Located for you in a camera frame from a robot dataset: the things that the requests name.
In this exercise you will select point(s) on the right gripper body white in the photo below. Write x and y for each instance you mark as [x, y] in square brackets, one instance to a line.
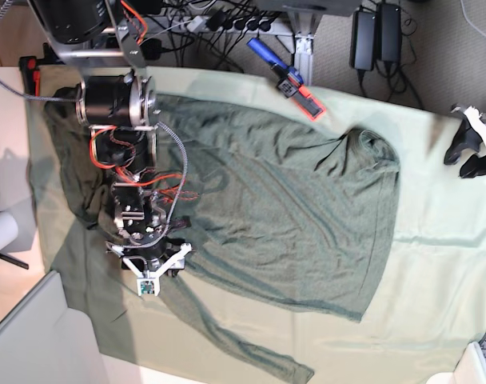
[167, 258]

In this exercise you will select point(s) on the green T-shirt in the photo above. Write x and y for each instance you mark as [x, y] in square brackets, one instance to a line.
[276, 211]

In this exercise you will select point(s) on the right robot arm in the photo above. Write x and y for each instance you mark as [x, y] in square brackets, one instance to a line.
[116, 101]

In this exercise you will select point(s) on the white bin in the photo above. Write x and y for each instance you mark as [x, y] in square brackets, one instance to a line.
[42, 340]

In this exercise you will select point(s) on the right black power adapter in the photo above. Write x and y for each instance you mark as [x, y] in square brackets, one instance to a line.
[389, 32]

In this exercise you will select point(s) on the black power adapter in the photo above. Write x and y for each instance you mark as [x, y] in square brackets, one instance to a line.
[362, 50]
[389, 32]

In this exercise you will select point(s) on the light green table cloth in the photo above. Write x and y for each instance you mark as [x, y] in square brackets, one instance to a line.
[431, 301]

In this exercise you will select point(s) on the black stick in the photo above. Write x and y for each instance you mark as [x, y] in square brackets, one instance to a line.
[14, 261]

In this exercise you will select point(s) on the left black power adapter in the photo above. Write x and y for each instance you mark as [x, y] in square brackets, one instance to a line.
[362, 50]

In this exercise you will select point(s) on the white cylindrical cup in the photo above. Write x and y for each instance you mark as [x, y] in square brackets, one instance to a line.
[8, 229]

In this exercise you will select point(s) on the blue orange bar clamp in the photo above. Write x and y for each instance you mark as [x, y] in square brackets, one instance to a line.
[290, 83]

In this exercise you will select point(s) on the white power strip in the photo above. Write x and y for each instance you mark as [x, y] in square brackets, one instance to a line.
[201, 24]

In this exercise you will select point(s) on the black flat power brick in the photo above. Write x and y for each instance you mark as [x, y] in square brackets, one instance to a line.
[151, 49]

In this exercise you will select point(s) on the orange black corner clamp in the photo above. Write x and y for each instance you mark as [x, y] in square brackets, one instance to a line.
[28, 66]

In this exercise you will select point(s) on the aluminium frame post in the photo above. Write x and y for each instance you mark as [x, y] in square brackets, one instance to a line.
[304, 27]

